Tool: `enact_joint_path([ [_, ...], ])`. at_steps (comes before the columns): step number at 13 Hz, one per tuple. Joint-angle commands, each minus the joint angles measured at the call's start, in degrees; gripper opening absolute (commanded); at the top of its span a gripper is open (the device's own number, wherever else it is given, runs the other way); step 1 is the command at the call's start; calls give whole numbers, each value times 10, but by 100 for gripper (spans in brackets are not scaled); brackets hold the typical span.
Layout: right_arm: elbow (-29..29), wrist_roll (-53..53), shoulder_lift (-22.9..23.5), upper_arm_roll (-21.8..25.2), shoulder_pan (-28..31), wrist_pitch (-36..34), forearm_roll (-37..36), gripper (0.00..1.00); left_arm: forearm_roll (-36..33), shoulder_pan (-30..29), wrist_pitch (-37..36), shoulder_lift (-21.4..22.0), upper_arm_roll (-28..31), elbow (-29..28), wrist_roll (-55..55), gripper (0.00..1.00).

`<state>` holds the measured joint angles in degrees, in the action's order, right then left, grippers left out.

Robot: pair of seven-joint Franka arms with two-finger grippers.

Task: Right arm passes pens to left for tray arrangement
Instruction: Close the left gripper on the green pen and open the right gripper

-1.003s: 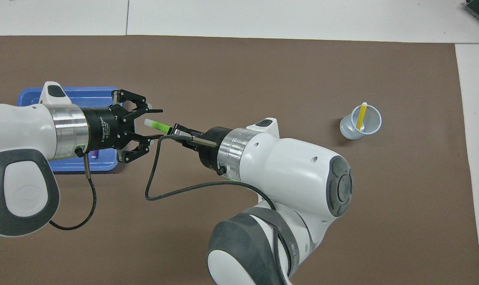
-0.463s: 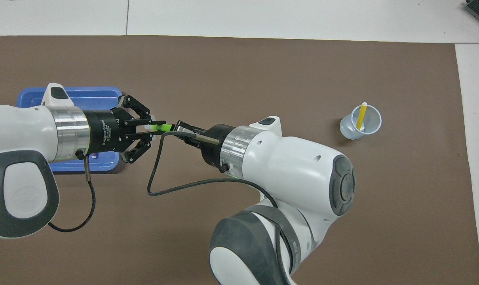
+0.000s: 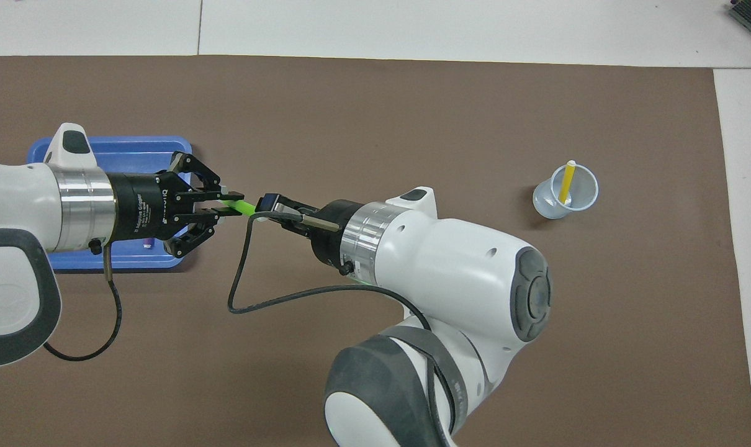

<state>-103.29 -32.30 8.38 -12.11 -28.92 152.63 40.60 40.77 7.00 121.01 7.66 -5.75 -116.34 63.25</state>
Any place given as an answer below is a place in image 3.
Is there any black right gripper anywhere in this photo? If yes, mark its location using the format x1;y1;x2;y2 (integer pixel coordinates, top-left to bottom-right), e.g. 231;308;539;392
255;194;367;271

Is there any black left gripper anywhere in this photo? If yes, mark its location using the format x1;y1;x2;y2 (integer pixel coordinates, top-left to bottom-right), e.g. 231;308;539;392
106;151;245;259

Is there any green pen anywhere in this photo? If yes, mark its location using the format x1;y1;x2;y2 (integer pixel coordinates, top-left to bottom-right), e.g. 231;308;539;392
217;195;262;217

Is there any yellow pen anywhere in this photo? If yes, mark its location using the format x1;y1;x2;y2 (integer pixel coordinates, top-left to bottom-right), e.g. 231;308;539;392
559;160;577;206

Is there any blue plastic tray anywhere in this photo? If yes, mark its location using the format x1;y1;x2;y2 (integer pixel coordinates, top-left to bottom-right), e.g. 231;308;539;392
27;136;194;273

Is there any brown table mat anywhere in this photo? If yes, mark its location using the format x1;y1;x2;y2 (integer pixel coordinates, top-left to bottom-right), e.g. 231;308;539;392
0;55;751;447

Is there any translucent plastic cup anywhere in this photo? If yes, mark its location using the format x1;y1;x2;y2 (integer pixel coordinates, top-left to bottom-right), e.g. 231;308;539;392
532;163;600;220

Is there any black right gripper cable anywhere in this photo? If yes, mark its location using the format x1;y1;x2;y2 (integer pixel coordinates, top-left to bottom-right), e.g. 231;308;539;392
227;210;458;435

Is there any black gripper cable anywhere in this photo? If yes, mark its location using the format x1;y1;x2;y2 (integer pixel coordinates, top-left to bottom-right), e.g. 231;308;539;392
43;243;124;363
227;210;458;435

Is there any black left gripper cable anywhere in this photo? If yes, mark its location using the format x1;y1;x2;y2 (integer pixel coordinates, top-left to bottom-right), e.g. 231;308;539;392
43;243;124;363

